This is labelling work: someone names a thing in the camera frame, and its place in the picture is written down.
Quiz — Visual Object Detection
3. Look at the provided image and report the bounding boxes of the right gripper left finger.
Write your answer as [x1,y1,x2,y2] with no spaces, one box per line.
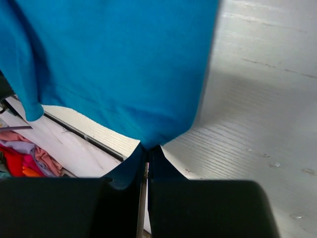
[0,145,146,238]

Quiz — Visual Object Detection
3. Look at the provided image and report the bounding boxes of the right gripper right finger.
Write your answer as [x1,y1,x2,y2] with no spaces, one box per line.
[148,146,279,238]

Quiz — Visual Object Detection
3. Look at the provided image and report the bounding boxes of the blue t shirt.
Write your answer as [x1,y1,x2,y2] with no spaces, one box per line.
[0,0,218,149]

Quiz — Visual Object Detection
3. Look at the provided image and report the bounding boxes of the colourful cloth pile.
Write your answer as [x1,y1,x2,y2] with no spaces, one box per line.
[0,131,62,178]

